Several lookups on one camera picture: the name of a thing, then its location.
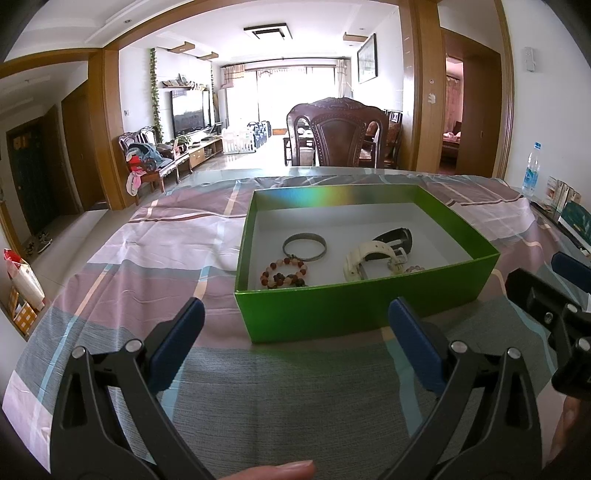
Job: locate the red and white bag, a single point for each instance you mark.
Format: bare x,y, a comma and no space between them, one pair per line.
25,277

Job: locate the white playpen fence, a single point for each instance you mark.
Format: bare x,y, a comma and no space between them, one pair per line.
244,138

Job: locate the carved wooden armchair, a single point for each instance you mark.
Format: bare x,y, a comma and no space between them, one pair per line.
173,164

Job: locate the rectangular ceiling lamp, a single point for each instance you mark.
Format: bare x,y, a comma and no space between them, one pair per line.
265,33

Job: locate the dark entrance door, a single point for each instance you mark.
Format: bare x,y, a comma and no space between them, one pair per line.
30,175

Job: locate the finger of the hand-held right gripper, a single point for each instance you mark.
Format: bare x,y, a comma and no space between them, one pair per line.
531,295
570,270

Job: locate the dark carved wooden chair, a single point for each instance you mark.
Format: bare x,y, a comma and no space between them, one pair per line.
334,134

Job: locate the plastic water bottle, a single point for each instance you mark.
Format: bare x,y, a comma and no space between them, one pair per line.
531,173

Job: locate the green cardboard box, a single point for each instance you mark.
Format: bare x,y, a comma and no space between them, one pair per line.
346,309

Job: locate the green ivy garland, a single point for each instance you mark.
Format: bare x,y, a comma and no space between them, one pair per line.
154,92

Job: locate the pastel patchwork tablecloth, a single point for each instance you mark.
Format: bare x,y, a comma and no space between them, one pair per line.
161,240

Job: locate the person's left hand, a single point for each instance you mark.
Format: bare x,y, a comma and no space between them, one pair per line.
281,470

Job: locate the black wristwatch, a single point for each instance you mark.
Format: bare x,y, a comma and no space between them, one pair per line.
397,236

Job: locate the white wall remote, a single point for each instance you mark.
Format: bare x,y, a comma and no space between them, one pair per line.
530,59

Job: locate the pair of shoes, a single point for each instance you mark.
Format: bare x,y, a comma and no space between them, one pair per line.
39,242

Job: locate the silver bangle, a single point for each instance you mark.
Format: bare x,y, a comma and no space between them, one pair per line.
302,236

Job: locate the small printed card boxes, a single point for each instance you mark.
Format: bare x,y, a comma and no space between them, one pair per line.
561,191

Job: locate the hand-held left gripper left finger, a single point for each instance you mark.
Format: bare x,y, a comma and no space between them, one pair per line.
178,341

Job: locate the open cardboard box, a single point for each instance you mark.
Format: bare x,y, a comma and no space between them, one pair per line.
23,316

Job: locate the framed wall picture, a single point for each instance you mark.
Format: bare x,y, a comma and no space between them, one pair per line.
367,57

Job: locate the person's right hand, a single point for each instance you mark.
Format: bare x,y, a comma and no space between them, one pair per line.
572,434

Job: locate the white standing air conditioner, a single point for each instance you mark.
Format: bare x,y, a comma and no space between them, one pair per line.
222,106

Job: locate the flat screen television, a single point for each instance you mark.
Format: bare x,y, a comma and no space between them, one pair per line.
189,110

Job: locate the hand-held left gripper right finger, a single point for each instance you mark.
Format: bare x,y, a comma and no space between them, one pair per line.
415,346

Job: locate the white wristwatch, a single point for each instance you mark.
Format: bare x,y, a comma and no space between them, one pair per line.
360,258

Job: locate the pile of clothes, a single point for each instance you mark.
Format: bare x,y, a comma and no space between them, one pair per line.
143,154

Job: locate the wooden television cabinet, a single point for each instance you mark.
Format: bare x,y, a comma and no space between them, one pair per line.
203,152

